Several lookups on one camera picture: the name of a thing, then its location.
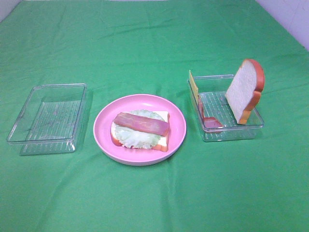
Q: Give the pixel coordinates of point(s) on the toy bacon strip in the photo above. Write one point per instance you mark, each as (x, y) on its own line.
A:
(142, 123)

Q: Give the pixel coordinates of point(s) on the toy bread slice upright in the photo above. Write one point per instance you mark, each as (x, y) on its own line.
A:
(245, 90)

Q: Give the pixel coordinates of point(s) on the pink plate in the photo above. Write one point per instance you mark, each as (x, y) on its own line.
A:
(138, 157)

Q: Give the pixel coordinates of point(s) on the toy bread slice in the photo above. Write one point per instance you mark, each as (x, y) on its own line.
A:
(245, 90)
(164, 142)

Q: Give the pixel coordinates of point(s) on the clear plastic tray left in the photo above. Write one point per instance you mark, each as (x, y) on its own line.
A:
(51, 120)

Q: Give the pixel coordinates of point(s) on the clear plastic tray right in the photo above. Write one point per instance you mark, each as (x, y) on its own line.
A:
(211, 90)

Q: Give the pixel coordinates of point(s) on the toy bacon strip streaky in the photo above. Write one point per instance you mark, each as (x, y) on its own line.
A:
(208, 122)

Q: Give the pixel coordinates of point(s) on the toy lettuce leaf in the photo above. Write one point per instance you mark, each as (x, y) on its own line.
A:
(137, 139)

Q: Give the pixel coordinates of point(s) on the toy cheese slice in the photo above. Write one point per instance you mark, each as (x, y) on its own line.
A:
(194, 87)

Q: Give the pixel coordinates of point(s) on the green tablecloth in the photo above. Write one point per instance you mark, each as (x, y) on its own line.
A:
(123, 48)

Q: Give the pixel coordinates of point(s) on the clear plastic tray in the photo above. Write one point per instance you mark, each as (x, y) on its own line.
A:
(51, 120)
(211, 90)

